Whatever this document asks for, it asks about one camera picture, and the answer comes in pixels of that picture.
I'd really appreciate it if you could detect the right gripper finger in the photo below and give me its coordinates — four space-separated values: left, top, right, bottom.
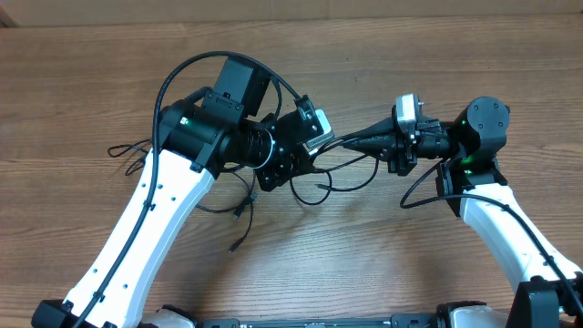
343 135 396 159
348 118 394 138

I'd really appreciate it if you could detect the black USB cable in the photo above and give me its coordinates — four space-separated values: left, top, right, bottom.
107 138 260 254
289 134 382 206

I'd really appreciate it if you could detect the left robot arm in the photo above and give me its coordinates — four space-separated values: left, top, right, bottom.
31 52 333 328

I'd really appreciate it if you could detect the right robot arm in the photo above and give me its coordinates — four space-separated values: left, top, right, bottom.
344 94 582 327

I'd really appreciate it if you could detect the brown cardboard backdrop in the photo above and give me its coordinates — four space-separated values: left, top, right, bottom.
1 0 582 27

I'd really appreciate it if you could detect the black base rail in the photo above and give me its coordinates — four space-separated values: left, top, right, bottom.
195 313 446 328

